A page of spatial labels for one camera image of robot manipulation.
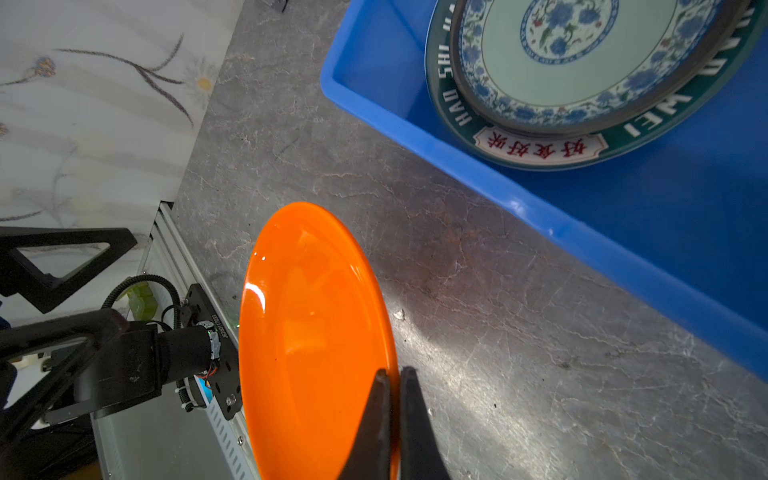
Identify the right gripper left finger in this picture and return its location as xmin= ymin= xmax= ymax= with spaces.
xmin=338 ymin=369 xmax=392 ymax=480

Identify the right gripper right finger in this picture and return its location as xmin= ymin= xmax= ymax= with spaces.
xmin=399 ymin=366 xmax=450 ymax=480

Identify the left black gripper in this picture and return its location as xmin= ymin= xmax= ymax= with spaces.
xmin=0 ymin=226 xmax=220 ymax=480

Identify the orange plastic plate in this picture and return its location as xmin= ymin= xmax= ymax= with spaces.
xmin=238 ymin=202 xmax=398 ymax=479

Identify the blue plastic bin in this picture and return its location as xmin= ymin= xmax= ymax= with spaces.
xmin=321 ymin=1 xmax=767 ymax=377

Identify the teal patterned small plate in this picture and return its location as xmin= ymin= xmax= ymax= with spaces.
xmin=450 ymin=0 xmax=748 ymax=136

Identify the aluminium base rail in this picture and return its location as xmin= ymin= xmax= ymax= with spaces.
xmin=89 ymin=201 xmax=265 ymax=480

